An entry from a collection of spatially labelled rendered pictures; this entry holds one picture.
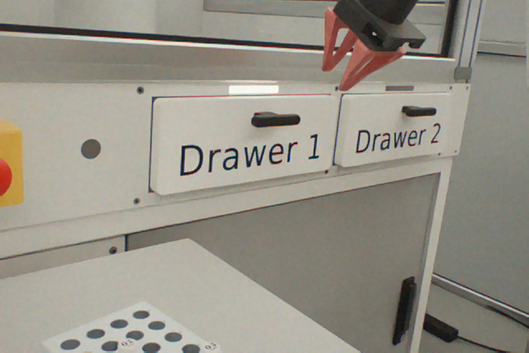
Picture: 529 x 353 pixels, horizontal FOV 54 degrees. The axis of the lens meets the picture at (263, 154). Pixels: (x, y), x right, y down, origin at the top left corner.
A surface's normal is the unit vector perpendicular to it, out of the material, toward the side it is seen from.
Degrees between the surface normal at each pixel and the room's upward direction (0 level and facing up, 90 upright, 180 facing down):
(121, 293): 0
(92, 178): 90
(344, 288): 90
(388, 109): 90
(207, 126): 90
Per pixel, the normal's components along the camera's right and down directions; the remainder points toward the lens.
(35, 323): 0.09, -0.97
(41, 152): 0.64, 0.24
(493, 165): -0.73, 0.10
